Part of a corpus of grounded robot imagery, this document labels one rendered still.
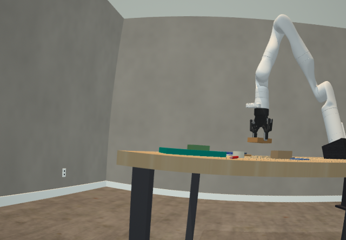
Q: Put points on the brown wooden ball puzzle tray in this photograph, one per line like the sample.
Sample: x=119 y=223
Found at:
x=259 y=140

